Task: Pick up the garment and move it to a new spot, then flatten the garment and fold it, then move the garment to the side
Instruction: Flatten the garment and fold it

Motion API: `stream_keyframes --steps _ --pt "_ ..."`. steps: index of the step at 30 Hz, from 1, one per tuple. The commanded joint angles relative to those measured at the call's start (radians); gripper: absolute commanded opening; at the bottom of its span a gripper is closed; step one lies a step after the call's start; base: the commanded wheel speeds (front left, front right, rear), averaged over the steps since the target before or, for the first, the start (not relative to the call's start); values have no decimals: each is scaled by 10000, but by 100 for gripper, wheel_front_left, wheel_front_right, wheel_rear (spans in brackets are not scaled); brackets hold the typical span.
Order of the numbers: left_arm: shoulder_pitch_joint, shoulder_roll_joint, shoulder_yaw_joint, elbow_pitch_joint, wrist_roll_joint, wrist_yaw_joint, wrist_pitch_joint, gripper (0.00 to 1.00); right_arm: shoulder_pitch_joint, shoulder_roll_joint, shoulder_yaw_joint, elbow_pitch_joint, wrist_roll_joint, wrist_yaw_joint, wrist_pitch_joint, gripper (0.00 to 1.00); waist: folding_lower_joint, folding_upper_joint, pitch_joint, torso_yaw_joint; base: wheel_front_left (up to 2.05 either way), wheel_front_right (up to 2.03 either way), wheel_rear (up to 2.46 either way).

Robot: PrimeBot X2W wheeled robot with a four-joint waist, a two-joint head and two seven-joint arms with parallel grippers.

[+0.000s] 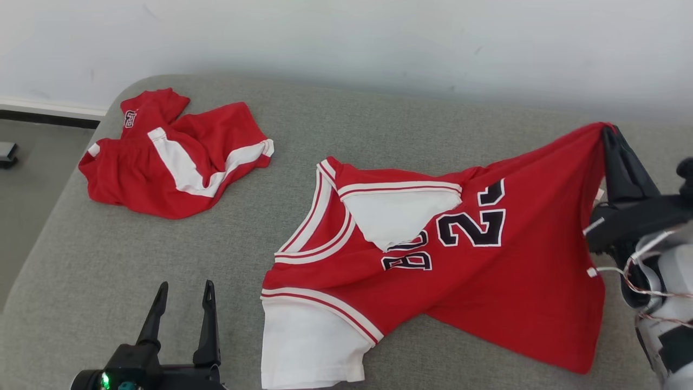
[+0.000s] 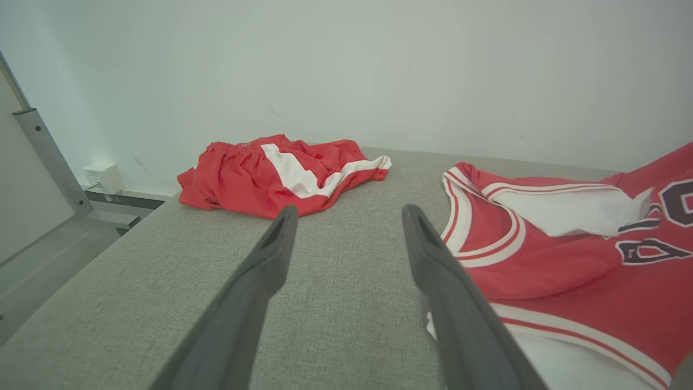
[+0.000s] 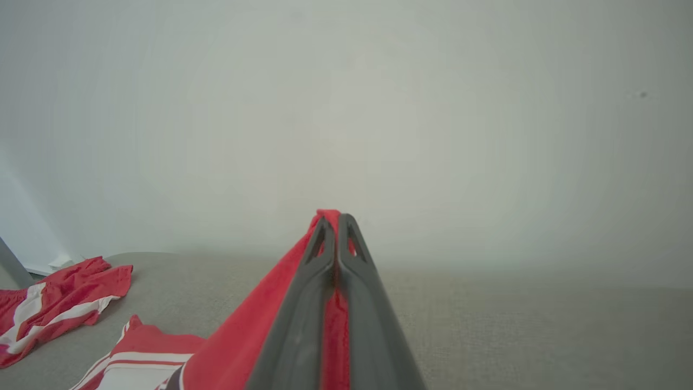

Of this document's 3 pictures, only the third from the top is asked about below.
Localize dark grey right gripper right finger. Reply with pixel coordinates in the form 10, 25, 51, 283
338, 213, 426, 390

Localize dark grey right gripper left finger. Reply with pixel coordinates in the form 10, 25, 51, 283
246, 216, 337, 390

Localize red shirt with striped cuffs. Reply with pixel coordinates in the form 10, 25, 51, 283
69, 209, 358, 390

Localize red shorts with white stripe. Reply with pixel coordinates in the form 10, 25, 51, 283
0, 256, 134, 369

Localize grey fabric sofa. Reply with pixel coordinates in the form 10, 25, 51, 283
0, 252, 693, 390

